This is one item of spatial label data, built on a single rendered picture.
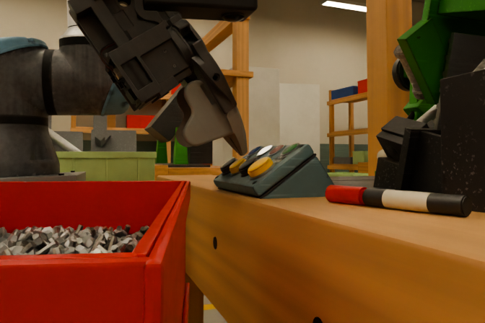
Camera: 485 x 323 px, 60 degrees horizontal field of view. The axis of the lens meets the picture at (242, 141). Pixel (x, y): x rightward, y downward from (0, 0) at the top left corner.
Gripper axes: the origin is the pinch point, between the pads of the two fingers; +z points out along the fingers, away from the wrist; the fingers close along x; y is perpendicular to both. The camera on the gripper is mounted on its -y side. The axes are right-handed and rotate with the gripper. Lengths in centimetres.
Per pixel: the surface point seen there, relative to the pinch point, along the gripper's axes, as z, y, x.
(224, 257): 11.1, 7.8, -6.2
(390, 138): 12.4, -19.2, -4.7
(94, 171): -4, 15, -82
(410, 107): 18, -41, -24
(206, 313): 109, 12, -210
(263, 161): 3.0, -0.3, 1.0
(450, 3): 0.6, -29.1, 4.3
